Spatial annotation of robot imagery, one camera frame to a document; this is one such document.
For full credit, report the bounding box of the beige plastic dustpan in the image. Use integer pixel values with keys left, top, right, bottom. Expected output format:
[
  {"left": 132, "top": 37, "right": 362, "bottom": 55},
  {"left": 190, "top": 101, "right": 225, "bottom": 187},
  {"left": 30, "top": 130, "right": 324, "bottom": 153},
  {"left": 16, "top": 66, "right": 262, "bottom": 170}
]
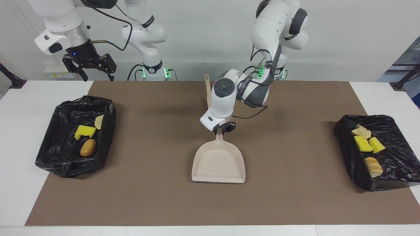
[{"left": 192, "top": 128, "right": 246, "bottom": 184}]

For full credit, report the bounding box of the green and yellow sponge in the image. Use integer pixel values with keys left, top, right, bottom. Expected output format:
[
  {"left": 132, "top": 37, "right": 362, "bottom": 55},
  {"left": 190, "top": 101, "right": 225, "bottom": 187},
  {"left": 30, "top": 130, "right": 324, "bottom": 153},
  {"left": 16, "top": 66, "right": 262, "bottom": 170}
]
[{"left": 74, "top": 125, "right": 96, "bottom": 141}]

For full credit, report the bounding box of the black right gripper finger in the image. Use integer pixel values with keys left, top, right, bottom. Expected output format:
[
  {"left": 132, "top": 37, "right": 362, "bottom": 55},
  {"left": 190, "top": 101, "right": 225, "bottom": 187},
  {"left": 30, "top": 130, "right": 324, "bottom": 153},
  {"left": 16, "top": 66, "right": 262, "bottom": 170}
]
[
  {"left": 62, "top": 55, "right": 89, "bottom": 82},
  {"left": 88, "top": 53, "right": 117, "bottom": 82}
]

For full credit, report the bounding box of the white wall socket box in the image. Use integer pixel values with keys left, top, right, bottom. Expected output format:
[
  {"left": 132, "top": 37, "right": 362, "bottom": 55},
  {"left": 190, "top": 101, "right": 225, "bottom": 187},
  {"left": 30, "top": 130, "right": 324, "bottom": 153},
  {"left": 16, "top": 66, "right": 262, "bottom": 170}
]
[{"left": 43, "top": 63, "right": 79, "bottom": 79}]

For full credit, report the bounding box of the pale crusty bread piece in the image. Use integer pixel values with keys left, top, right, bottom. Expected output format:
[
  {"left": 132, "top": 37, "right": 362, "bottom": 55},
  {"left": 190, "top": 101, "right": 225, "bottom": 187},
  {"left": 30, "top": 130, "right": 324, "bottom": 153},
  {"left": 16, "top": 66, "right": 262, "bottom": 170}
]
[{"left": 351, "top": 124, "right": 372, "bottom": 139}]

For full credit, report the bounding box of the yellow sponge wedge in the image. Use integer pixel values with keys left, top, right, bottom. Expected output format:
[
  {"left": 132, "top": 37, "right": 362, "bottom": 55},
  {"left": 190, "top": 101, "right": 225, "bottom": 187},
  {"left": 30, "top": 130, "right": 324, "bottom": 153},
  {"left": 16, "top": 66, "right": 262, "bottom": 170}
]
[{"left": 368, "top": 137, "right": 387, "bottom": 153}]

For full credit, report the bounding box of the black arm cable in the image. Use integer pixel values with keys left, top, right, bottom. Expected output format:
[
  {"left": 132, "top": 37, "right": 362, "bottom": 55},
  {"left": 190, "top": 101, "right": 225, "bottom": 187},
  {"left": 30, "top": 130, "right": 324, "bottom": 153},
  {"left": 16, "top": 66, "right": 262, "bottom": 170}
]
[
  {"left": 235, "top": 49, "right": 286, "bottom": 119},
  {"left": 80, "top": 0, "right": 134, "bottom": 51}
]

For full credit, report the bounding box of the yellow sponge chunk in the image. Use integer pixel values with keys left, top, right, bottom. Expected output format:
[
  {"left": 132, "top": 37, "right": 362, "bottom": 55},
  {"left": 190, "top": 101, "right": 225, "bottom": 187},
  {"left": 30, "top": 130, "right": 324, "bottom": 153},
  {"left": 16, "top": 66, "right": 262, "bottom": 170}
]
[{"left": 354, "top": 135, "right": 374, "bottom": 152}]

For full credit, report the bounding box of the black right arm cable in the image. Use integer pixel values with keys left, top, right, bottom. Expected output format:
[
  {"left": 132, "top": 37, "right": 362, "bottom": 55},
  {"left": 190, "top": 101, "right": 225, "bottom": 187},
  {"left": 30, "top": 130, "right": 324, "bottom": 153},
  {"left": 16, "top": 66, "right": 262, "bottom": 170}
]
[{"left": 80, "top": 0, "right": 134, "bottom": 51}]

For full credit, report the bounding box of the beige brush with black bristles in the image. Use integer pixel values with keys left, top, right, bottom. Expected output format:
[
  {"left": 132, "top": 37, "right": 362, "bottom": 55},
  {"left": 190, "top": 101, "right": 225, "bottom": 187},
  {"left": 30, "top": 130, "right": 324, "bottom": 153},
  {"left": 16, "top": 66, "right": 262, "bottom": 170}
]
[{"left": 204, "top": 74, "right": 212, "bottom": 109}]

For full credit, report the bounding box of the black bag lined bin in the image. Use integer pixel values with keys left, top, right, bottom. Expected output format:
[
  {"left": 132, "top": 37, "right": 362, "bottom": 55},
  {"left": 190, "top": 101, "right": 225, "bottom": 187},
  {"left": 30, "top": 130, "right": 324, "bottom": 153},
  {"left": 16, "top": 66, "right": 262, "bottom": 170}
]
[
  {"left": 334, "top": 114, "right": 420, "bottom": 192},
  {"left": 35, "top": 95, "right": 117, "bottom": 178}
]

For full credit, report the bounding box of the black stand pole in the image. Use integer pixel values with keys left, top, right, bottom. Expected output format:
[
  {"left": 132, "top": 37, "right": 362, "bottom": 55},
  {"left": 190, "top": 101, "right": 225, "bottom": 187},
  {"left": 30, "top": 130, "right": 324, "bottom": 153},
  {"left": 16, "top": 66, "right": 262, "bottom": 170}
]
[
  {"left": 389, "top": 64, "right": 420, "bottom": 91},
  {"left": 0, "top": 63, "right": 27, "bottom": 89}
]

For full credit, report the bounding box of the brown bread roll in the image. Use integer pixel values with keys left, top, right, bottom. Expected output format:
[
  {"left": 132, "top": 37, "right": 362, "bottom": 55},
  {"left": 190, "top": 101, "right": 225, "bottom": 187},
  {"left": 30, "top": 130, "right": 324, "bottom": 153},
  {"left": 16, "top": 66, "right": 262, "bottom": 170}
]
[{"left": 80, "top": 139, "right": 97, "bottom": 157}]

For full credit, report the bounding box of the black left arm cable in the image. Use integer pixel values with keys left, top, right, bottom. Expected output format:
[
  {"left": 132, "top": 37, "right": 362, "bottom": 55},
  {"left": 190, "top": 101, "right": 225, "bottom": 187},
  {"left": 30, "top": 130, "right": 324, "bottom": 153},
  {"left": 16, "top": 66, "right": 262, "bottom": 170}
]
[{"left": 235, "top": 49, "right": 286, "bottom": 119}]

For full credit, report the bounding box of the brown paper table mat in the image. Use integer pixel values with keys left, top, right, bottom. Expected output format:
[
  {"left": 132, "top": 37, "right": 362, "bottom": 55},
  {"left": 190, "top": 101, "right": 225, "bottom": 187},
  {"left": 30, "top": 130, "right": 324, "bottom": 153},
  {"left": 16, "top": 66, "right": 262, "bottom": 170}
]
[{"left": 25, "top": 81, "right": 420, "bottom": 226}]

